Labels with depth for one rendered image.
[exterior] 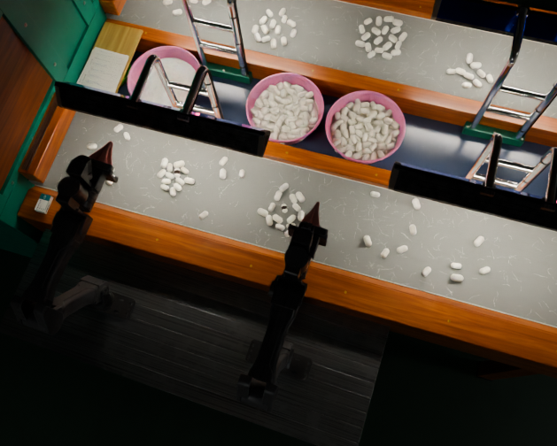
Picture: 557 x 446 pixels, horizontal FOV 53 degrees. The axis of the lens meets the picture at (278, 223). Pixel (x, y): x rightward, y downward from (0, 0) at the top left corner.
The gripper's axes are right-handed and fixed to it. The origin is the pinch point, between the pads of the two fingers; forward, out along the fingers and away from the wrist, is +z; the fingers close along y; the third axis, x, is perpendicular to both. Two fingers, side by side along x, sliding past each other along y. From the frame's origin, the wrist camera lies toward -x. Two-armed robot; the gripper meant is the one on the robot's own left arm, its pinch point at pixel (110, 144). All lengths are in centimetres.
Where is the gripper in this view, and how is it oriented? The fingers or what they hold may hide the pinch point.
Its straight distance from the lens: 161.2
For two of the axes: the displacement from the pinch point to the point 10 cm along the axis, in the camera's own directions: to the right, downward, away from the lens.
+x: 0.4, 3.2, 9.5
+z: 3.2, -9.0, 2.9
